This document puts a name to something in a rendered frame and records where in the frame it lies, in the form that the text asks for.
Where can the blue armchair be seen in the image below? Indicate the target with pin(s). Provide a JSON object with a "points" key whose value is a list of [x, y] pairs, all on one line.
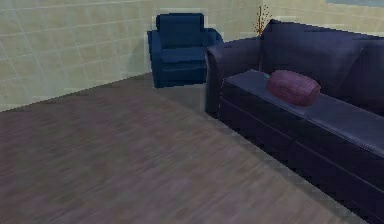
{"points": [[180, 50]]}

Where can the dark purple sofa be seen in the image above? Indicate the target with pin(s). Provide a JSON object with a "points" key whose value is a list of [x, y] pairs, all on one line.
{"points": [[300, 133]]}

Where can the small teal object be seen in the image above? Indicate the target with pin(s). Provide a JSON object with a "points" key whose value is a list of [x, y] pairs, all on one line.
{"points": [[266, 76]]}

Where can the framed wall picture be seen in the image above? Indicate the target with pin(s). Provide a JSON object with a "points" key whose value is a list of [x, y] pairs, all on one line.
{"points": [[356, 2]]}

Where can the brown dry twig plant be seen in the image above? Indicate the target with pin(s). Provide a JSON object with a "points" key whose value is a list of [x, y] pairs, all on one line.
{"points": [[261, 20]]}

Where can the maroon cushion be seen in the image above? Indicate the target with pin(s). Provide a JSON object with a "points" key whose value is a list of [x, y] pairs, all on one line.
{"points": [[293, 87]]}

